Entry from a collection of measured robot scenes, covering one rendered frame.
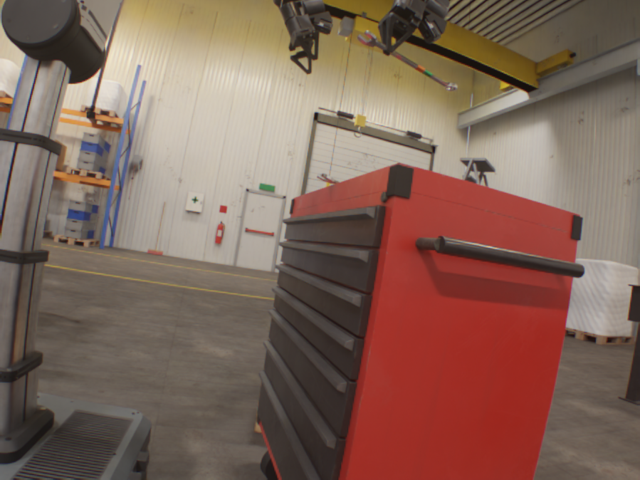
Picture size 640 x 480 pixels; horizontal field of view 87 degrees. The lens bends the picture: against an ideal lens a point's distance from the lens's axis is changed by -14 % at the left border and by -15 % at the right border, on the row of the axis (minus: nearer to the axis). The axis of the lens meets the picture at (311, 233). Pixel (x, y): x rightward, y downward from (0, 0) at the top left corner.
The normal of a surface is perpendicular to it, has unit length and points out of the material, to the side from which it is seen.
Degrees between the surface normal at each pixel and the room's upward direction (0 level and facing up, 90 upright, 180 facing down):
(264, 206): 90
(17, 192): 90
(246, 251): 90
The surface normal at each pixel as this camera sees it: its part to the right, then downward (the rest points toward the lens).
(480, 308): 0.29, 0.00
